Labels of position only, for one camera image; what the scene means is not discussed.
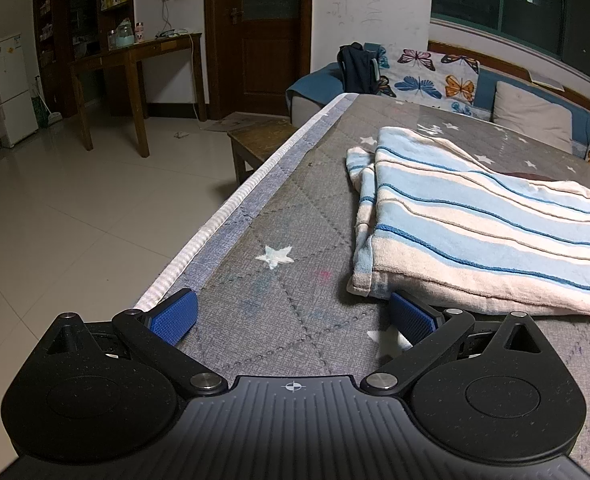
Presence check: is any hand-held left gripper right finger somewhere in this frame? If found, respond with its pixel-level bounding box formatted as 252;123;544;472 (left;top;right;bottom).
364;291;542;395

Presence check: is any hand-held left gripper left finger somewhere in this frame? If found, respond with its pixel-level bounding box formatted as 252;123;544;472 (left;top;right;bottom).
45;288;227;397

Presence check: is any blue white striped shirt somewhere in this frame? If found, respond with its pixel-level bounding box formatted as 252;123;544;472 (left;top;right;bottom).
345;126;590;317

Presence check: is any small wooden stool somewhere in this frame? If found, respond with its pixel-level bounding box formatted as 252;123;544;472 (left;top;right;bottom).
227;119;297;186

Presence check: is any floor mat by door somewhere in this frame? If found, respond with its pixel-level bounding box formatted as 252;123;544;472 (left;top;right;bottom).
202;113;277;134

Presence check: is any beige pillow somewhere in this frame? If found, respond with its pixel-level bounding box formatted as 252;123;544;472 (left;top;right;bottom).
490;81;575;154

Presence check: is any broom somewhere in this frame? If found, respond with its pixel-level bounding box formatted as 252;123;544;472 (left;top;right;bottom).
34;75;64;127

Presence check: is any dark blue backpack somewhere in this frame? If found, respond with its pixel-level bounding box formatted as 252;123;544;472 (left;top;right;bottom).
337;42;381;95

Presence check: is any blue sofa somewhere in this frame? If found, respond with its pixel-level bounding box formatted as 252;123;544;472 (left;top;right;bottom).
286;42;590;161

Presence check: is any wooden desk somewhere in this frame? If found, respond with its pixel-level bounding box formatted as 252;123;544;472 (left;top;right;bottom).
69;32;209;157

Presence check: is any book on window ledge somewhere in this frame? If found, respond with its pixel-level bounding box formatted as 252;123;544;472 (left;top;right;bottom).
529;71;569;92

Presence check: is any brown wooden door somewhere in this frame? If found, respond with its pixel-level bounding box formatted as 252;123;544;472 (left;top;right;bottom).
204;0;314;121

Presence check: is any white refrigerator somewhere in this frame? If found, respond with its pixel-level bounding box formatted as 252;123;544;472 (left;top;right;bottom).
0;32;40;149

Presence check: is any dark wooden shelf cabinet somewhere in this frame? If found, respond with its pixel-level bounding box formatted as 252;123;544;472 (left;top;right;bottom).
32;0;136;117

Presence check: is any white power cable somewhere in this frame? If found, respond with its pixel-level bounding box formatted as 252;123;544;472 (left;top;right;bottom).
161;0;203;122

